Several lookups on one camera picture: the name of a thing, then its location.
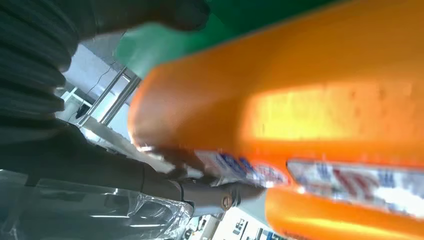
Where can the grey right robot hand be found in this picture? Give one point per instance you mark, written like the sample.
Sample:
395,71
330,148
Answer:
66,159

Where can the clear plastic film wrap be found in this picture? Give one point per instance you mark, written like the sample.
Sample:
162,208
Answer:
82,212

